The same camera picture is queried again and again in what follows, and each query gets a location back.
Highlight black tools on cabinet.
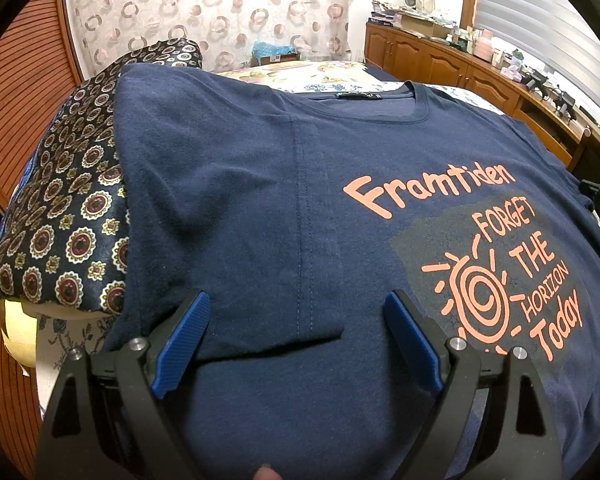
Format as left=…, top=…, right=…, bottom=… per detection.
left=525, top=72, right=576, bottom=111

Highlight wooden louvred wardrobe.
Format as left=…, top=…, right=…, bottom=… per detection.
left=0, top=0, right=88, bottom=441

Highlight blue plastic bag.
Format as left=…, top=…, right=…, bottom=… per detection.
left=252, top=40, right=298, bottom=61

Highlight yellow cushion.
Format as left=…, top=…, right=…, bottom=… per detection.
left=0, top=300, right=41, bottom=376

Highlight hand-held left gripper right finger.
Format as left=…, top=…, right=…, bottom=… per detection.
left=384, top=289, right=566, bottom=480

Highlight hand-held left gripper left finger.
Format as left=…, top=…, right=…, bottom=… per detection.
left=35, top=287, right=212, bottom=480

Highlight wooden cabinet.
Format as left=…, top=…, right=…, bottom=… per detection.
left=365, top=20, right=600, bottom=171

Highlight open cardboard box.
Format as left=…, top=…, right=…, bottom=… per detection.
left=397, top=12, right=436, bottom=36

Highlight navy printed t-shirt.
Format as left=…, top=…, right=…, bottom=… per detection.
left=100, top=62, right=600, bottom=480

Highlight pink floral bedsheet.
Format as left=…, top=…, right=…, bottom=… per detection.
left=215, top=59, right=376, bottom=86

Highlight blue floral blanket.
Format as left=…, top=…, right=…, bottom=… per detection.
left=32, top=70, right=511, bottom=461

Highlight circle patterned curtain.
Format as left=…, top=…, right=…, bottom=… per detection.
left=62, top=0, right=366, bottom=76

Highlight dark medallion patterned pillow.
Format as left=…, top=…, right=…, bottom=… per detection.
left=0, top=40, right=203, bottom=318

